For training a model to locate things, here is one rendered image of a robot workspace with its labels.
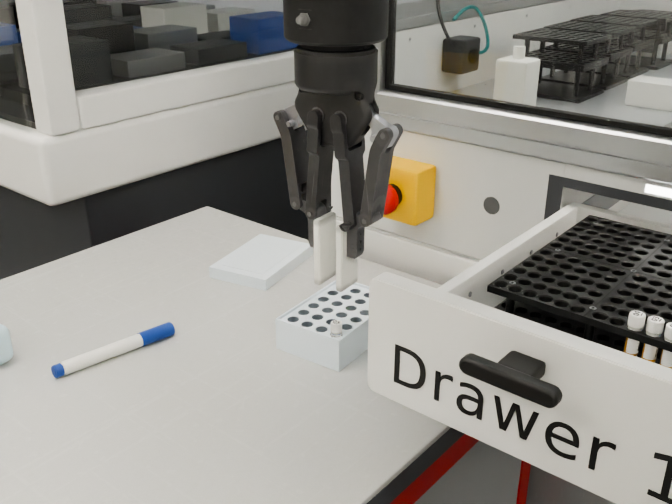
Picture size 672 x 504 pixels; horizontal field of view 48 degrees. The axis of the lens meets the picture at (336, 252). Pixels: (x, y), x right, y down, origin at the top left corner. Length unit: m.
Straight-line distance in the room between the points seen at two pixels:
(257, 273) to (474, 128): 0.33
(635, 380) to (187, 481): 0.37
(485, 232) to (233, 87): 0.60
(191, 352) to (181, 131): 0.55
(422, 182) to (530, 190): 0.13
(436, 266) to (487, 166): 0.16
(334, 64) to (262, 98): 0.77
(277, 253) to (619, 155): 0.45
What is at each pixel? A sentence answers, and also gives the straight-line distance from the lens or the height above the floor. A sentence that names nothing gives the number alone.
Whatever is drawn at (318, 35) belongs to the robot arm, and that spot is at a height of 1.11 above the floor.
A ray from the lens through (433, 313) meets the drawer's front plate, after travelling 0.59.
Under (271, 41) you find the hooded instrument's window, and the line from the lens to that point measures 1.45.
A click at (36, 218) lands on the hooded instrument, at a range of 1.40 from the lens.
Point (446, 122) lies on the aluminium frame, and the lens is 0.95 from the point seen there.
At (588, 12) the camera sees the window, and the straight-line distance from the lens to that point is 0.86.
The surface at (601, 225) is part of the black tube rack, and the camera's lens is 0.84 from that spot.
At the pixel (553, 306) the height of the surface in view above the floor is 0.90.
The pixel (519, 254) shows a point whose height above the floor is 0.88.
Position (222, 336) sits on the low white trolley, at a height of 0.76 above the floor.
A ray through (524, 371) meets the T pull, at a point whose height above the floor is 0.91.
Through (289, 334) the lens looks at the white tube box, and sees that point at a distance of 0.82.
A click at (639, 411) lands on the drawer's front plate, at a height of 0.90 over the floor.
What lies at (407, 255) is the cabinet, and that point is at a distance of 1.03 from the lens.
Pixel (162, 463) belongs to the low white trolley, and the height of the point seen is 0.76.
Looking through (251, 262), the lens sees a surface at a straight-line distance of 1.00.
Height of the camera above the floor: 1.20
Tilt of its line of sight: 24 degrees down
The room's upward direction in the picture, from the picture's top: straight up
